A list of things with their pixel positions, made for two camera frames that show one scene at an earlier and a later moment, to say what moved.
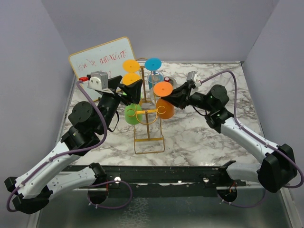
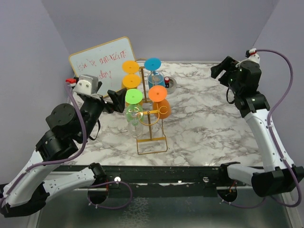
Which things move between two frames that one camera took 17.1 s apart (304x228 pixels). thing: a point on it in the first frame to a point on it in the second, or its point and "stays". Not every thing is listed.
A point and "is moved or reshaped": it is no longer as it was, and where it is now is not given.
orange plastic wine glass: x=165 y=109 is moved or reshaped
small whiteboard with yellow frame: x=109 y=57 stays
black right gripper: x=180 y=96 to x=229 y=64
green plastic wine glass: x=131 y=118 stays
